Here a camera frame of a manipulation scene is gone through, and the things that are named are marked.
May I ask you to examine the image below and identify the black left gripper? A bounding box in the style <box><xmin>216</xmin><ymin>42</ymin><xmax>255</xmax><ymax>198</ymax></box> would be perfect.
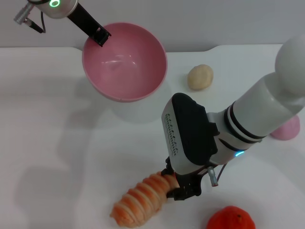
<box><xmin>66</xmin><ymin>3</ymin><xmax>112</xmax><ymax>47</ymax></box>

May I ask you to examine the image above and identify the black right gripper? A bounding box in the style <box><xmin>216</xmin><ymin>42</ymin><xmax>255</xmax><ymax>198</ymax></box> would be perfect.
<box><xmin>161</xmin><ymin>156</ymin><xmax>210</xmax><ymax>201</ymax></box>

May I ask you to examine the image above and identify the orange striped bread roll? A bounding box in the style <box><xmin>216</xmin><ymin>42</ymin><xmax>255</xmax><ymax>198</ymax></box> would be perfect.
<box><xmin>109</xmin><ymin>172</ymin><xmax>179</xmax><ymax>227</ymax></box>

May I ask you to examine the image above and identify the pink plastic bowl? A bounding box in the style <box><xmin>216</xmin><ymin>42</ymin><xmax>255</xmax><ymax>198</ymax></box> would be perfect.
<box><xmin>81</xmin><ymin>22</ymin><xmax>168</xmax><ymax>103</ymax></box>

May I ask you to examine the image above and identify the beige round bun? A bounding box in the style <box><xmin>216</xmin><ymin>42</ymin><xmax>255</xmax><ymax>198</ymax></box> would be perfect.
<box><xmin>187</xmin><ymin>64</ymin><xmax>214</xmax><ymax>91</ymax></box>

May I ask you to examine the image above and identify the pink round bun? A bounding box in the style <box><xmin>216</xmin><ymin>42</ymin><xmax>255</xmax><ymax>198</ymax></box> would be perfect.
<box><xmin>270</xmin><ymin>115</ymin><xmax>300</xmax><ymax>141</ymax></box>

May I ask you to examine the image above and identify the right arm cable with connector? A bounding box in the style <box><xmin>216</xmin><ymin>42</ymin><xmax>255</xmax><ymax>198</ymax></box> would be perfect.
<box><xmin>206</xmin><ymin>163</ymin><xmax>227</xmax><ymax>187</ymax></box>

